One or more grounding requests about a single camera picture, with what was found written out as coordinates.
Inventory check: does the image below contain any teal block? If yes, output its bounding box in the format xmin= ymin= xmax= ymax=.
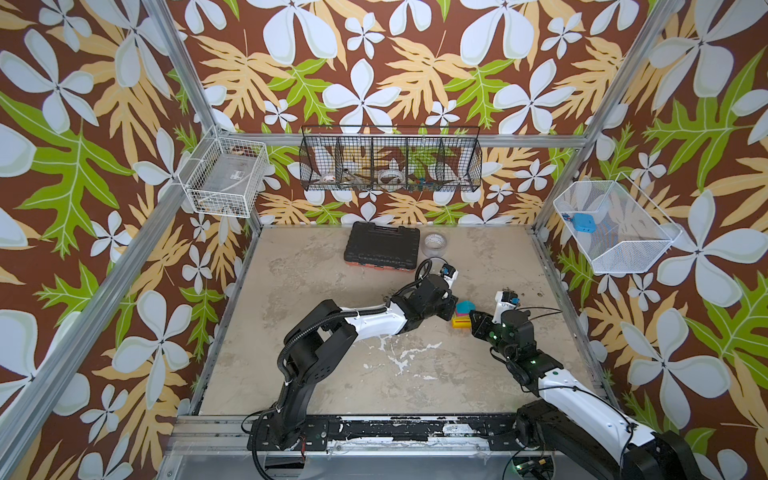
xmin=456 ymin=300 xmax=476 ymax=314

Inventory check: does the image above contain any yellow striped block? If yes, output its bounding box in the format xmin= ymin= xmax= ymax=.
xmin=451 ymin=317 xmax=471 ymax=329

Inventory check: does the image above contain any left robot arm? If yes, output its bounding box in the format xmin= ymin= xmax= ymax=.
xmin=251 ymin=266 xmax=458 ymax=450

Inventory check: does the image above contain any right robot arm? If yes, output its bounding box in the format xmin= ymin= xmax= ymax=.
xmin=469 ymin=308 xmax=704 ymax=479

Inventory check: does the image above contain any clear tape roll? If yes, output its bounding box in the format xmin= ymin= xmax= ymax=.
xmin=421 ymin=233 xmax=448 ymax=258

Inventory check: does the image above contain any black tool case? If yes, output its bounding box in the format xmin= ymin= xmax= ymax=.
xmin=343 ymin=222 xmax=420 ymax=271

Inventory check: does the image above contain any blue object in basket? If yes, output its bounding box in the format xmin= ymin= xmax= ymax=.
xmin=570 ymin=213 xmax=597 ymax=234

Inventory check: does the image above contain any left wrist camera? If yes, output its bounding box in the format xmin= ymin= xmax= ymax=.
xmin=440 ymin=264 xmax=458 ymax=288

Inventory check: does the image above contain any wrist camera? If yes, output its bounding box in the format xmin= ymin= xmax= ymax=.
xmin=493 ymin=289 xmax=519 ymax=324
xmin=440 ymin=264 xmax=458 ymax=288

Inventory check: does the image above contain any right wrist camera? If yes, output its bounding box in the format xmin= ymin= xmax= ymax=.
xmin=493 ymin=289 xmax=519 ymax=324

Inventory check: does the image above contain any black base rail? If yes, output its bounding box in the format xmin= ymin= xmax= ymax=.
xmin=298 ymin=413 xmax=544 ymax=452

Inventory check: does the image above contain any black wire basket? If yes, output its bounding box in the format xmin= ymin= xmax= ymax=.
xmin=298 ymin=125 xmax=483 ymax=192

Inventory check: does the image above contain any white wire basket right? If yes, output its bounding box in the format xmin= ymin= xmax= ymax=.
xmin=554 ymin=174 xmax=683 ymax=275

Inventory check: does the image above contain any white wire basket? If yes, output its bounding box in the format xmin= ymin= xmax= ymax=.
xmin=179 ymin=136 xmax=270 ymax=218
xmin=554 ymin=174 xmax=683 ymax=275

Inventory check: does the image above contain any white wire basket left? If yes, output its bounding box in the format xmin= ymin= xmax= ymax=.
xmin=179 ymin=136 xmax=270 ymax=218

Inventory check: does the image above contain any aluminium frame post right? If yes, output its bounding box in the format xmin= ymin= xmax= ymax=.
xmin=532 ymin=0 xmax=684 ymax=233

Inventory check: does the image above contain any aluminium frame post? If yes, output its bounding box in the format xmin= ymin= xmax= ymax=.
xmin=532 ymin=0 xmax=684 ymax=233
xmin=1 ymin=129 xmax=227 ymax=478

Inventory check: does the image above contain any aluminium frame post left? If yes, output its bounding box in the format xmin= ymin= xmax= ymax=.
xmin=1 ymin=129 xmax=227 ymax=478

